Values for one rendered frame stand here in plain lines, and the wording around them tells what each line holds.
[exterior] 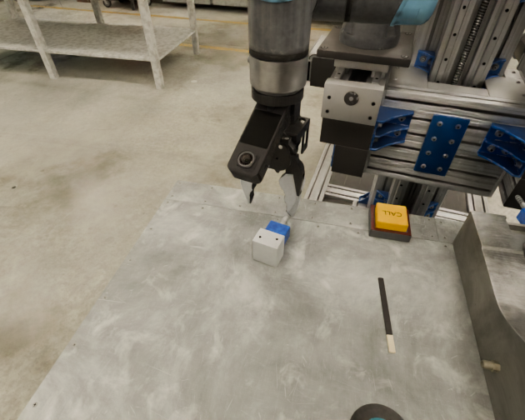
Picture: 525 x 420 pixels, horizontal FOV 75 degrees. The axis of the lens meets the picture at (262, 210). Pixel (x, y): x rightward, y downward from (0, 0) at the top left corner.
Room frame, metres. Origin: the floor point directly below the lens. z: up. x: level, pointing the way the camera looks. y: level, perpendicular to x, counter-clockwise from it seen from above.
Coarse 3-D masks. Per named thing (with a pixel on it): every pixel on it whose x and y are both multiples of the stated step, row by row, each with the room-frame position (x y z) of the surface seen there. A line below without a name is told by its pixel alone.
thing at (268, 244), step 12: (288, 216) 0.50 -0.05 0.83; (276, 228) 0.46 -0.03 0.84; (288, 228) 0.46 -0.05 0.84; (252, 240) 0.42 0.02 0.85; (264, 240) 0.42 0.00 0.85; (276, 240) 0.42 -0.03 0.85; (252, 252) 0.42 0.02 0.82; (264, 252) 0.41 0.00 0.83; (276, 252) 0.40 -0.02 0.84; (276, 264) 0.40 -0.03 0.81
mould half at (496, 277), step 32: (480, 224) 0.42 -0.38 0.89; (480, 256) 0.36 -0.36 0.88; (512, 256) 0.35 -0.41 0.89; (480, 288) 0.31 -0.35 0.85; (512, 288) 0.29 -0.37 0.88; (480, 320) 0.27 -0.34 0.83; (512, 320) 0.24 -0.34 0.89; (480, 352) 0.23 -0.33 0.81; (512, 352) 0.20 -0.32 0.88; (512, 384) 0.16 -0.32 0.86; (512, 416) 0.13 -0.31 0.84
